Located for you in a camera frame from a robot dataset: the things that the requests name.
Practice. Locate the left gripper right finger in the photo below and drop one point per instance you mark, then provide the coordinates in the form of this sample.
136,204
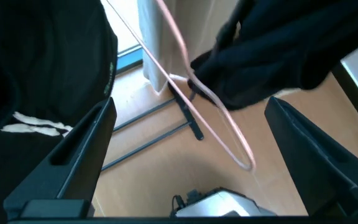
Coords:
315,174

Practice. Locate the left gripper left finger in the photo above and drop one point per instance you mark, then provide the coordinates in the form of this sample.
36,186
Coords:
79,174

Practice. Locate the pink clothes hanger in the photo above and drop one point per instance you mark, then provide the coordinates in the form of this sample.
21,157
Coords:
233,124

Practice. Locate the black shorts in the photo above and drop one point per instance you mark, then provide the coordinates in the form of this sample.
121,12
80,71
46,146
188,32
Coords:
42,62

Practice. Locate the black garment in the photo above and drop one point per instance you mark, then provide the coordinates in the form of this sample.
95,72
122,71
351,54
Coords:
275,56

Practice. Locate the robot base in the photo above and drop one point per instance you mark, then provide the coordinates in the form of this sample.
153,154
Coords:
222,205

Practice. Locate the black clothes rack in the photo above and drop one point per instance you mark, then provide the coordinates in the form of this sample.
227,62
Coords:
191,119

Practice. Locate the beige curtain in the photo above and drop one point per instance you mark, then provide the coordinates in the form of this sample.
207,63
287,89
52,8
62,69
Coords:
197,31

